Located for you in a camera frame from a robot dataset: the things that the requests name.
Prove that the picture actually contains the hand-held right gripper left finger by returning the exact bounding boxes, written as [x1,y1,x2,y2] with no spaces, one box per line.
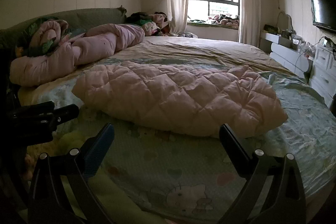
[28,123,116,224]

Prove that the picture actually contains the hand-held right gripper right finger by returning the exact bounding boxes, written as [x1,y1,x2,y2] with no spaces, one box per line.
[218,123,307,224]

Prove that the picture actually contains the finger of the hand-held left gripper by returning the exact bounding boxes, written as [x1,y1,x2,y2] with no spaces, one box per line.
[54,105,79,122]
[8,101,55,119]

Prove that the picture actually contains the pink quilted jacket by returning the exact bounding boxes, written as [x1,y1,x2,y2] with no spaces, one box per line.
[71,61,288,139]

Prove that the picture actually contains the pile of mixed clothes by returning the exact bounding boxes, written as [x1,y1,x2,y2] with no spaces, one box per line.
[127,11,171,37]

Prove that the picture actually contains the yellow fluffy cloth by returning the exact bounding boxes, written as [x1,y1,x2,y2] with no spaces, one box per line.
[26,132,87,161]

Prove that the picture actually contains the pink rolled duvet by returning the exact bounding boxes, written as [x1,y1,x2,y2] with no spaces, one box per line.
[10,23,145,87]

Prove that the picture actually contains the floral rolled blanket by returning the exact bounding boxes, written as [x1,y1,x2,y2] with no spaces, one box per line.
[16,18,79,56]

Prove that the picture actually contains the green padded headboard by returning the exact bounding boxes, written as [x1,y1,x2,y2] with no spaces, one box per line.
[0,6,128,48]

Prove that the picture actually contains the beige bed sheet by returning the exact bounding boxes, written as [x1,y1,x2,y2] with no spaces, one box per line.
[110,36,297,75]

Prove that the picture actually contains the white scalloped vanity table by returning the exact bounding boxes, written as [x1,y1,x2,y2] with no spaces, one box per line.
[260,30,314,77]

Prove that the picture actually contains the white drawer dresser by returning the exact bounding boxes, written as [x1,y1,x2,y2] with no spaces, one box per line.
[308,43,336,109]

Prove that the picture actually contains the heap of stuffed toys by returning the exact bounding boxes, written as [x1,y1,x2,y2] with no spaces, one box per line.
[207,13,240,26]

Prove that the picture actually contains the rounded vanity mirror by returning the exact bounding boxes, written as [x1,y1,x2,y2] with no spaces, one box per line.
[277,11,294,31]

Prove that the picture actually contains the wall mounted television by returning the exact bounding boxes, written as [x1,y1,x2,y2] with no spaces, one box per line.
[310,0,336,30]

